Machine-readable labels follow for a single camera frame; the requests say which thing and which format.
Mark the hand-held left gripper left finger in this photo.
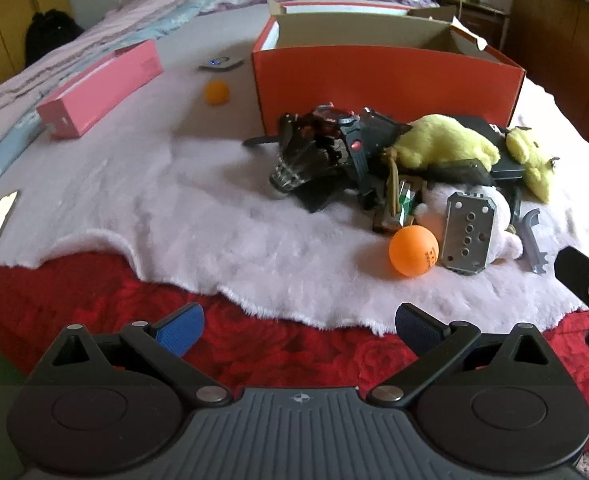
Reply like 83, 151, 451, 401
38, 302, 233, 407

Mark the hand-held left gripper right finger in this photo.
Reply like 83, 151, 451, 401
368, 302, 564, 407

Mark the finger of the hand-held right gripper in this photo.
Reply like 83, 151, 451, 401
555, 246, 589, 312

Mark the orange ping pong ball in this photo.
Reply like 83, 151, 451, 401
204, 80, 230, 106
389, 226, 440, 278

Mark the pink plush toy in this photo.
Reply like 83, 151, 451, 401
415, 182, 525, 267

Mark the large yellow plush toy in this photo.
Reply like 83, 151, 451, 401
392, 114, 501, 171

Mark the red cardboard shoe box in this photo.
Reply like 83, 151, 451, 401
252, 0, 527, 136

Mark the grey metal perforated plate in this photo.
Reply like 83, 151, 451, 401
439, 191, 498, 276

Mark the small yellow plush toy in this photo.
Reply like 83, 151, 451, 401
505, 127, 560, 204

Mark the green and white small toy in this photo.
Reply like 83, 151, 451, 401
375, 180, 430, 234

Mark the black flat plastic piece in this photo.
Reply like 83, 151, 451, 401
453, 116, 513, 142

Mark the dark grey plastic toy part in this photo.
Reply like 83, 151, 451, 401
339, 107, 413, 211

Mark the brown wooden cabinet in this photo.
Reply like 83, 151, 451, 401
505, 0, 589, 161

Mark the black and red toy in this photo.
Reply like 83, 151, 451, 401
280, 104, 370, 171

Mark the light blue quilt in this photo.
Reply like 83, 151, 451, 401
0, 0, 225, 202

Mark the pink cardboard box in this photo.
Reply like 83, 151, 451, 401
37, 39, 164, 140

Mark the small grey square device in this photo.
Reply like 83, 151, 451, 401
198, 56, 245, 72

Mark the dark wooden nightstand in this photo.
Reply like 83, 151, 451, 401
437, 0, 508, 52

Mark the pink quilt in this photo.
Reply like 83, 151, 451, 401
0, 0, 211, 131

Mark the black bag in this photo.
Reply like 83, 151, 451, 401
24, 10, 86, 69

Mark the yellow wardrobe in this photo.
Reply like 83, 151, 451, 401
0, 0, 73, 106

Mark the khaki strap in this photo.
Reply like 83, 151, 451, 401
382, 147, 405, 222

